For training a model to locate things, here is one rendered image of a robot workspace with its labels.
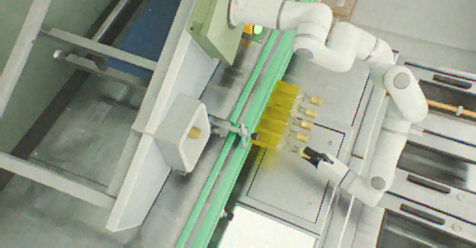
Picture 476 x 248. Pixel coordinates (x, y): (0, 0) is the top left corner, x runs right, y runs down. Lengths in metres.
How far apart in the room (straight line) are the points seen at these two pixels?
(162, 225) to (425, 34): 5.33
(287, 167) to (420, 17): 5.04
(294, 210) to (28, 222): 1.01
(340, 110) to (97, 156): 1.06
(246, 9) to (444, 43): 5.13
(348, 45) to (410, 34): 4.98
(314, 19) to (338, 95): 0.69
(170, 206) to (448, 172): 1.09
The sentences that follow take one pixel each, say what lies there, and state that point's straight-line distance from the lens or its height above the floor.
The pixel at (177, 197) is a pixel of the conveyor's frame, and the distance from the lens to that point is 1.50.
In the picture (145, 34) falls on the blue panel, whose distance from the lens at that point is 1.80.
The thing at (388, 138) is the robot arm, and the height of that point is 1.41.
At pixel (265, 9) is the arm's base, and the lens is 1.36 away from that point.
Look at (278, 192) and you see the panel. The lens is 1.68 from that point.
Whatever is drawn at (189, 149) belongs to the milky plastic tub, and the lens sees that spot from 1.48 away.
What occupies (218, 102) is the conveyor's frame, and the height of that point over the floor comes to 0.83.
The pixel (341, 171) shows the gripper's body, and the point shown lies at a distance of 1.55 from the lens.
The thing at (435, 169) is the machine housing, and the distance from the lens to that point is 1.90.
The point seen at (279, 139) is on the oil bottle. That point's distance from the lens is 1.59.
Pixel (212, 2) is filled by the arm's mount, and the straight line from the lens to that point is 1.28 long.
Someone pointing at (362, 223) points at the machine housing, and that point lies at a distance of 1.73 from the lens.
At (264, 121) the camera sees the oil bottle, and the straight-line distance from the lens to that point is 1.63.
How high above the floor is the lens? 1.25
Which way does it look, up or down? 13 degrees down
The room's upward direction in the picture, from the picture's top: 109 degrees clockwise
